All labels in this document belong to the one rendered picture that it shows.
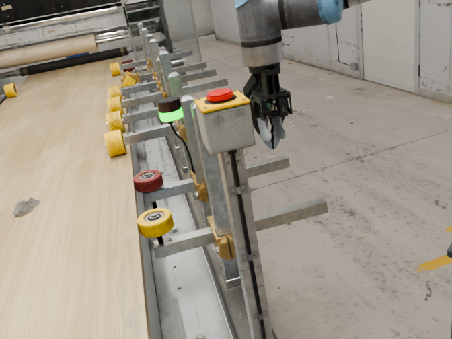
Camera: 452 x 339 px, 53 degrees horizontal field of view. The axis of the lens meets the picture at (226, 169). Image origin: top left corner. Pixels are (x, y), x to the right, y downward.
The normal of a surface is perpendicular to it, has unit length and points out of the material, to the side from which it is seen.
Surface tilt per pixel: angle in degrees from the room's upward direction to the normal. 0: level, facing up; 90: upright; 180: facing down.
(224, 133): 90
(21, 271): 0
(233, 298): 0
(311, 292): 0
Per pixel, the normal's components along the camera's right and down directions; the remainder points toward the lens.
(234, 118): 0.22, 0.36
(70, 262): -0.16, -0.90
